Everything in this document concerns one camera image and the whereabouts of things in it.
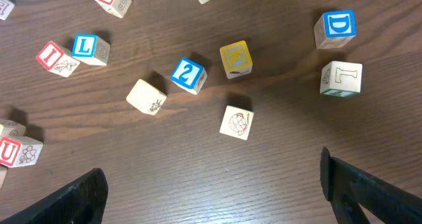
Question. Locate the red I block left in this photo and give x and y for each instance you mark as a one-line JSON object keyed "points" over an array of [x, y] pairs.
{"points": [[57, 59]]}

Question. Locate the yellow snail picture block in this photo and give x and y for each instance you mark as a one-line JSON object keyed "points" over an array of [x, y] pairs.
{"points": [[236, 122]]}

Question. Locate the yellow hammer picture block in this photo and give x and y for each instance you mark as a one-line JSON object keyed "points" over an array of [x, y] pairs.
{"points": [[236, 59]]}

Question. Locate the yellow S block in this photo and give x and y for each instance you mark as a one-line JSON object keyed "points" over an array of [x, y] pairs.
{"points": [[146, 98]]}

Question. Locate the green 7 block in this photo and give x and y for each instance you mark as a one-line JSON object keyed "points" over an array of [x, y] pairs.
{"points": [[341, 79]]}

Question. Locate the red U block centre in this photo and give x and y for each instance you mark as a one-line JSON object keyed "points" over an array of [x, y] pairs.
{"points": [[19, 151]]}

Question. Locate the blue 2 block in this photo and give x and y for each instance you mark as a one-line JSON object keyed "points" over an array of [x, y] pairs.
{"points": [[189, 76]]}

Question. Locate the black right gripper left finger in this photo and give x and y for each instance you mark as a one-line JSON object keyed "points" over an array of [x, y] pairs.
{"points": [[81, 201]]}

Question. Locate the blue D block right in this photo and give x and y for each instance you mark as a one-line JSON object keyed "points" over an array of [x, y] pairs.
{"points": [[335, 29]]}

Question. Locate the red I block upper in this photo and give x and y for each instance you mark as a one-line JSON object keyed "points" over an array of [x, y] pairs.
{"points": [[117, 8]]}

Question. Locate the yellow block near centre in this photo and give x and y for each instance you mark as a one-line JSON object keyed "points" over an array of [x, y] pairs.
{"points": [[11, 128]]}

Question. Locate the blue L block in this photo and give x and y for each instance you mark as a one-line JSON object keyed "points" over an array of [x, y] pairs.
{"points": [[91, 49]]}

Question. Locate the red E block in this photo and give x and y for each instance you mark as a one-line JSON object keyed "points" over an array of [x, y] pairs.
{"points": [[6, 7]]}

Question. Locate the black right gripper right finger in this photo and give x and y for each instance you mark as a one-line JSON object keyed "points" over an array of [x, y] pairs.
{"points": [[349, 190]]}

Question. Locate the red i block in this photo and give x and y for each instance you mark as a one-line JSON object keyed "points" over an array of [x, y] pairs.
{"points": [[57, 59], [117, 8]]}

